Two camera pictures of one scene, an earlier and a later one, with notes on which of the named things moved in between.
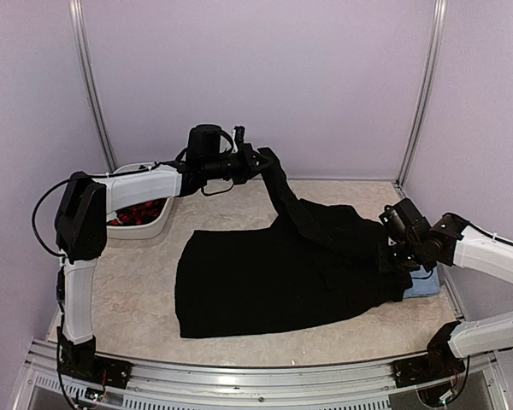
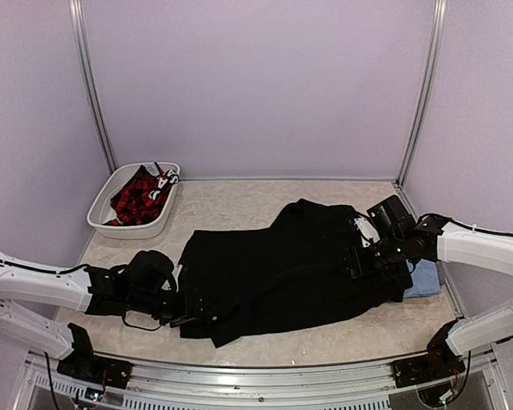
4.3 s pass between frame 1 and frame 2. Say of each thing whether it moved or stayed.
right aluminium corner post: stayed
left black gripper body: moved
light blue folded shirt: stayed
